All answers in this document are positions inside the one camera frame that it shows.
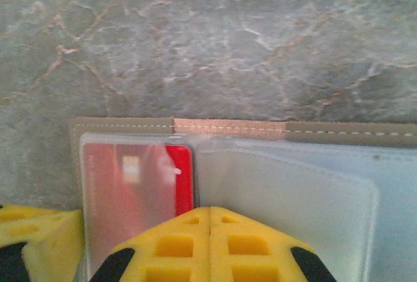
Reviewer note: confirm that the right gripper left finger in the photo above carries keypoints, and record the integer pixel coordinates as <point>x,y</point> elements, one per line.
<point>176,246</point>

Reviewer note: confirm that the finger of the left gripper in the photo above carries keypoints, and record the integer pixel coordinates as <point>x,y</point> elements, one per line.
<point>55,246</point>

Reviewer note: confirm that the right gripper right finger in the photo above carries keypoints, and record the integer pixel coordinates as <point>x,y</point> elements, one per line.
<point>247,246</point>

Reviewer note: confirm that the red credit card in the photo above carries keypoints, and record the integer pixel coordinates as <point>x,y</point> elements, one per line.
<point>130,197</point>

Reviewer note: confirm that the brown leather card holder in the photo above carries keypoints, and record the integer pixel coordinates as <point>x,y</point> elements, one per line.
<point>293,191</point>

